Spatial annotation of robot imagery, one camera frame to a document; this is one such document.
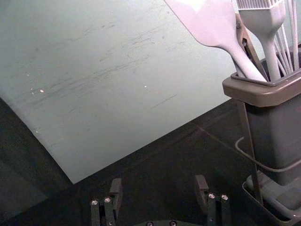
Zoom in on pale grey silicone brush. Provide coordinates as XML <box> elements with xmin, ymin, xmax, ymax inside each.
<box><xmin>236</xmin><ymin>0</ymin><xmax>286</xmax><ymax>81</ymax></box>

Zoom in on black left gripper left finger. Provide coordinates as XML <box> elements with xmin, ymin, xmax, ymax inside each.
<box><xmin>90</xmin><ymin>178</ymin><xmax>124</xmax><ymax>226</ymax></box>

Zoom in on grey drip tray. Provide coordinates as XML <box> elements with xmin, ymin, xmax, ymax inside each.
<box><xmin>246</xmin><ymin>169</ymin><xmax>301</xmax><ymax>219</ymax></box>

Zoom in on plain pale wall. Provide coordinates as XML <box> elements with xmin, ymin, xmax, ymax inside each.
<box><xmin>0</xmin><ymin>0</ymin><xmax>301</xmax><ymax>185</ymax></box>

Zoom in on steel kitchen tongs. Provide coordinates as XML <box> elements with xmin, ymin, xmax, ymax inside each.
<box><xmin>235</xmin><ymin>13</ymin><xmax>269</xmax><ymax>80</ymax></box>

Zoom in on black rack with steel bars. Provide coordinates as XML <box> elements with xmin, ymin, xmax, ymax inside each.
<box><xmin>236</xmin><ymin>46</ymin><xmax>301</xmax><ymax>224</ymax></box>

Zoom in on pale grey silicone spatula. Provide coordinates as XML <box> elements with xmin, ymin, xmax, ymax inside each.
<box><xmin>164</xmin><ymin>0</ymin><xmax>269</xmax><ymax>82</ymax></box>

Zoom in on black table cloth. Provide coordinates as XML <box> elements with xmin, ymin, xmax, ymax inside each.
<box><xmin>0</xmin><ymin>97</ymin><xmax>301</xmax><ymax>226</ymax></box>

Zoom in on grey utensil holder cup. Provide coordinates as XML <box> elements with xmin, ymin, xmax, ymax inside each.
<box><xmin>222</xmin><ymin>69</ymin><xmax>301</xmax><ymax>186</ymax></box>

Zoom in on pale grey silicone whisk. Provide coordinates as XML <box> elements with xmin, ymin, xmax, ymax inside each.
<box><xmin>274</xmin><ymin>0</ymin><xmax>301</xmax><ymax>74</ymax></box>

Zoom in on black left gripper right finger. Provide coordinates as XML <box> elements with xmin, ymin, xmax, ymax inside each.
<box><xmin>194</xmin><ymin>174</ymin><xmax>231</xmax><ymax>226</ymax></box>

